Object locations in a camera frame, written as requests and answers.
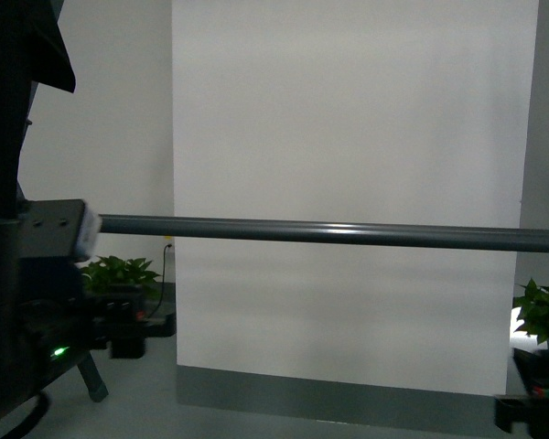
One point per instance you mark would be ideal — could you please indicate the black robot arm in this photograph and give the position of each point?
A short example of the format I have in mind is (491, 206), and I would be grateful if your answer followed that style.
(46, 323)

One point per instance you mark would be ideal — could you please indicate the green potted plant left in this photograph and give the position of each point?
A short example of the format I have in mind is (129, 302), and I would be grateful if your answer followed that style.
(104, 274)

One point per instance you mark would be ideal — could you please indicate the green potted plant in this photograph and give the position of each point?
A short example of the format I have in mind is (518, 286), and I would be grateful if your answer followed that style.
(533, 307)
(104, 274)

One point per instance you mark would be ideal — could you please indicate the black equipment base left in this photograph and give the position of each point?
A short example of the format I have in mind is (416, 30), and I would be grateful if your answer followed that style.
(122, 321)

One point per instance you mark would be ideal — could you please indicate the black equipment base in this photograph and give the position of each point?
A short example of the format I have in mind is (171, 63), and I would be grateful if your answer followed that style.
(531, 408)
(122, 321)

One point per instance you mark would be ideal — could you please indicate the grey rack leg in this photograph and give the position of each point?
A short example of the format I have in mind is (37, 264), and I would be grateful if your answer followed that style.
(92, 379)

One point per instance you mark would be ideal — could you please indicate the green potted plant right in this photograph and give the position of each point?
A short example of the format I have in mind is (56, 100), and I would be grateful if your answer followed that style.
(533, 307)

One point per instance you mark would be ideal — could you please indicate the black equipment base right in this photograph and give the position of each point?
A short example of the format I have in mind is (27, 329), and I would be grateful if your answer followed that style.
(531, 408)

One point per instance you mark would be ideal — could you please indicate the grey clothes hanger rail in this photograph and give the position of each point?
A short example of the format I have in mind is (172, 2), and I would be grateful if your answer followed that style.
(410, 236)

